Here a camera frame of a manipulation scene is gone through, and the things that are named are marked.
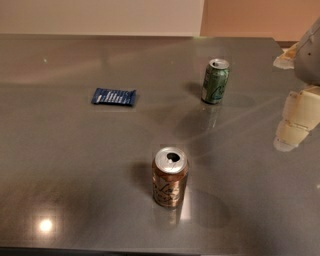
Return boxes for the green soda can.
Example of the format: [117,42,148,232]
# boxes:
[201,58,230,104]

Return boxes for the brown soda can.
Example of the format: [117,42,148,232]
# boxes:
[152,147,189,208]

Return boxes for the blue snack packet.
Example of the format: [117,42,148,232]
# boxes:
[91,88,136,106]

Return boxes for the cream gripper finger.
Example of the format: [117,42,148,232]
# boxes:
[273,43,298,70]
[274,86,320,152]

